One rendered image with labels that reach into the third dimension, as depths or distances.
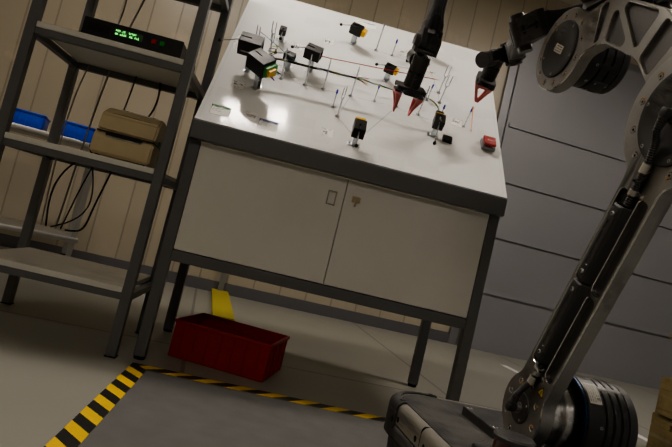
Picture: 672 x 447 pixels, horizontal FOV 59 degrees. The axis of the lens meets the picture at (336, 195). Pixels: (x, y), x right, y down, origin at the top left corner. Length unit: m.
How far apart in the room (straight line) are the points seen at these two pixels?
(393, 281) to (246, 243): 0.55
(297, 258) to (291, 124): 0.50
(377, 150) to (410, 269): 0.46
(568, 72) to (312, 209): 1.07
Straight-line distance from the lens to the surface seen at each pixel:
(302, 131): 2.21
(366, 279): 2.20
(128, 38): 2.30
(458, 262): 2.27
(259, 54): 2.31
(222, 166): 2.18
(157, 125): 2.27
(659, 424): 3.16
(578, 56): 1.47
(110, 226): 4.51
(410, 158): 2.26
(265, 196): 2.17
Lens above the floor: 0.56
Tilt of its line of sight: 4 degrees up
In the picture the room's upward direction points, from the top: 14 degrees clockwise
